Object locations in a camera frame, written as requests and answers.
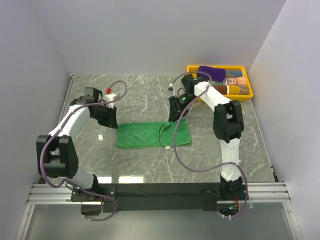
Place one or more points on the purple towel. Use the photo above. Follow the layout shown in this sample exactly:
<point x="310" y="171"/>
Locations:
<point x="217" y="74"/>

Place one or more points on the green towel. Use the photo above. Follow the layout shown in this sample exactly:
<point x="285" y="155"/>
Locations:
<point x="139" y="135"/>

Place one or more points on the rolled mint towel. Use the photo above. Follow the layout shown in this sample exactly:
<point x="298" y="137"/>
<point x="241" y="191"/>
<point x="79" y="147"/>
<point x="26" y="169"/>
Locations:
<point x="216" y="83"/>

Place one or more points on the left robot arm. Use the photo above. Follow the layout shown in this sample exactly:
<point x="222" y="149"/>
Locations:
<point x="56" y="152"/>

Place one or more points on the rolled pink printed towel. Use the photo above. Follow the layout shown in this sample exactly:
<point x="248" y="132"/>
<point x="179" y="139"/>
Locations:
<point x="238" y="81"/>

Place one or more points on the rolled brown towel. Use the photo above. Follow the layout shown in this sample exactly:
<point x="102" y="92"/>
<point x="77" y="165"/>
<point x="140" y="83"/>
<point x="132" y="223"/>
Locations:
<point x="222" y="89"/>

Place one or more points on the aluminium rail frame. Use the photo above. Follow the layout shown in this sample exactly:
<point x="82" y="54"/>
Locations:
<point x="50" y="214"/>

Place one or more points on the yellow plastic tray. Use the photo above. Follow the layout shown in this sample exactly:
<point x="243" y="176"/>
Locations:
<point x="193" y="69"/>

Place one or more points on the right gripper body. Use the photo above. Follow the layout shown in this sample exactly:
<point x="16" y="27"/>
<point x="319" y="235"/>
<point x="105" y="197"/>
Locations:
<point x="184" y="100"/>

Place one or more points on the black base beam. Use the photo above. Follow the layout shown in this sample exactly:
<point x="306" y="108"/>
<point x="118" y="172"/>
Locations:
<point x="161" y="196"/>

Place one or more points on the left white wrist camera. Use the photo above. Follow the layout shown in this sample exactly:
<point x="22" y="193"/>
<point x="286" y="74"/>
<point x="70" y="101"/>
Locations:
<point x="109" y="97"/>

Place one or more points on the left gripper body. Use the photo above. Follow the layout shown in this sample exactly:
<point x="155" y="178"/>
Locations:
<point x="103" y="114"/>

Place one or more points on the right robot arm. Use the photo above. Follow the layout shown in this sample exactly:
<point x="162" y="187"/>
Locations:
<point x="228" y="126"/>

